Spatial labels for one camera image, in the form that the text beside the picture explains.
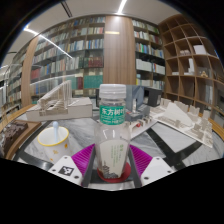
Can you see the white city block model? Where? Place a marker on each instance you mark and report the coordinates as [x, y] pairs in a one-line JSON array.
[[180, 123]]

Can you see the ceiling light strip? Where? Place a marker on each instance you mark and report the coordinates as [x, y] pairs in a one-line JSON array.
[[122, 6]]

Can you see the dark grey building model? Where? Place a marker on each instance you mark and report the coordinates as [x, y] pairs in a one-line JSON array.
[[146, 96]]

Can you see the flat round red coaster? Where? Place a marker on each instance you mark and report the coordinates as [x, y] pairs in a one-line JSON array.
[[126, 171]]

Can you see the wooden cubby shelf unit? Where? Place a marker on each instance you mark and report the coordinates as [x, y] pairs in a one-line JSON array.
[[193, 66]]

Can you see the clear bottle with green label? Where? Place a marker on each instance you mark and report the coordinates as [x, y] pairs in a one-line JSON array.
[[111, 146]]

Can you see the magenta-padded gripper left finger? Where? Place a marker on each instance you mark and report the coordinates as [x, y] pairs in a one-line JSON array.
[[66, 170]]

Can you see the brown building model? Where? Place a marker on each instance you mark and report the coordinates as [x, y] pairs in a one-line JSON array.
[[11, 131]]

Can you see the white slatted building model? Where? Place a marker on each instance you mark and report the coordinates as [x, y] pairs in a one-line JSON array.
[[60, 108]]

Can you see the narrow book-filled shelf unit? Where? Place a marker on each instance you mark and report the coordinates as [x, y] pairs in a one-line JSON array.
[[148, 56]]

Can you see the wide book-filled shelf unit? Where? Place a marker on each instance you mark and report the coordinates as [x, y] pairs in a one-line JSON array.
[[66, 63]]

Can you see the pale blue spoon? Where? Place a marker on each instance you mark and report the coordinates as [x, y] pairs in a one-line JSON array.
[[56, 131]]

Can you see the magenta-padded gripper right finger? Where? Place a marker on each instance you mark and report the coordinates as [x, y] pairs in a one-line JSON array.
[[155, 168]]

